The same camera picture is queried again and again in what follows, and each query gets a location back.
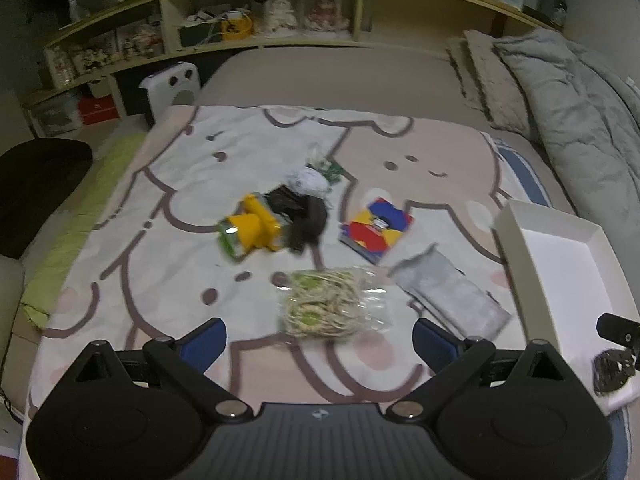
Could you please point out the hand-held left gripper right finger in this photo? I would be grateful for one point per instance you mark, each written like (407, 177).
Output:
(430, 342)

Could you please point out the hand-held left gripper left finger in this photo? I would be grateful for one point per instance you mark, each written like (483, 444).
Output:
(207, 342)

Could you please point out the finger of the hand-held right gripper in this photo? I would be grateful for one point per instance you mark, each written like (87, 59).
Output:
(620, 327)

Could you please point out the grey foil packet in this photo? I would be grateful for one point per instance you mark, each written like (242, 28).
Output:
(450, 292)

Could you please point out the white cardboard box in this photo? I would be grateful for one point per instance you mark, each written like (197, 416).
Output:
(560, 260)

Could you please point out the clear bag of rubber bands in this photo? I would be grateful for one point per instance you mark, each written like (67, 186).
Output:
(325, 302)

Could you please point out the yellow toy flashlight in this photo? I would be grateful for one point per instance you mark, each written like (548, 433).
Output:
(250, 227)

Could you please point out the black cloth pouch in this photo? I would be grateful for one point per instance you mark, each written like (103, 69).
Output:
(305, 222)

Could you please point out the white cloth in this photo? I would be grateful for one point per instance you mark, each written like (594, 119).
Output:
(307, 182)

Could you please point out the dark patterned object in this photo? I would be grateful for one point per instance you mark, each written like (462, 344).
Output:
(612, 372)

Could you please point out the printed cartoon blanket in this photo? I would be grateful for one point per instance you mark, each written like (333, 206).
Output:
(175, 220)

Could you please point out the light green cloth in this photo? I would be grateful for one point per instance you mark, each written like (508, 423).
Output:
(90, 210)

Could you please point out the blue striped cloth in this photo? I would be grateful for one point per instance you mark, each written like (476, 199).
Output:
(525, 170)

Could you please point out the small green packet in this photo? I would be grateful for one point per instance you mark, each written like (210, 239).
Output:
(327, 165)

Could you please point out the grey quilted duvet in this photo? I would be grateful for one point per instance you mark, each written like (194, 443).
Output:
(575, 110)

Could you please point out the black chair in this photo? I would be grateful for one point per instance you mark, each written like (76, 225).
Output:
(40, 190)

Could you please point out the white fan heater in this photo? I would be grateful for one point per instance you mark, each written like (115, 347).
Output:
(172, 87)

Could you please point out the red box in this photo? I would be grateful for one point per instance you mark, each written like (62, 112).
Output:
(97, 109)

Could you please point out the beige fuzzy pillow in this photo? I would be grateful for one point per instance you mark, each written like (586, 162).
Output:
(495, 80)

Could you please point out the beige bed sheet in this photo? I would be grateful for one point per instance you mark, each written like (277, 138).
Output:
(325, 77)

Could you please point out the yellow container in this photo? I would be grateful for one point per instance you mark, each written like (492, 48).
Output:
(236, 27)

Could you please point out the long wooden shelf unit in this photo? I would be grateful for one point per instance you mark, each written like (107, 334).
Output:
(360, 10)

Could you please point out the clear doll jar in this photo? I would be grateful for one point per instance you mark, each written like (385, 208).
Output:
(325, 9)
(281, 10)

